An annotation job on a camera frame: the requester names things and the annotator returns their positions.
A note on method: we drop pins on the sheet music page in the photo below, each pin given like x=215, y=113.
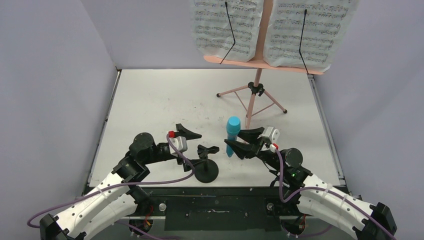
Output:
x=226, y=29
x=306, y=34

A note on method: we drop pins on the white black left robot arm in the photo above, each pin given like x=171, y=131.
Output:
x=119, y=194

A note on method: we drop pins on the pink folding music stand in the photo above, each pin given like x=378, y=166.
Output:
x=258, y=62

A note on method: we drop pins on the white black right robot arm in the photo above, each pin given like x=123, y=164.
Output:
x=309, y=194

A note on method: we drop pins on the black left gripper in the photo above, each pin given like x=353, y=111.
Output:
x=189, y=135

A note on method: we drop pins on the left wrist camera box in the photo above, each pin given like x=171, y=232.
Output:
x=176, y=143

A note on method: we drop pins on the black microphone desk stand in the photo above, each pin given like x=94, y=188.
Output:
x=209, y=170

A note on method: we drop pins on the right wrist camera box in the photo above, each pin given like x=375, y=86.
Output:
x=268, y=139

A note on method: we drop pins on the aluminium mounting rail frame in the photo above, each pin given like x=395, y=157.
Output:
x=228, y=213

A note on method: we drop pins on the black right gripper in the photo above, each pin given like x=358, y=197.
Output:
x=257, y=146

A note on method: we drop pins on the blue toy microphone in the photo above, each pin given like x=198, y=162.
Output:
x=233, y=127

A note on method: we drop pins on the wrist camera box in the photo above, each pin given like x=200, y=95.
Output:
x=268, y=139
x=176, y=143

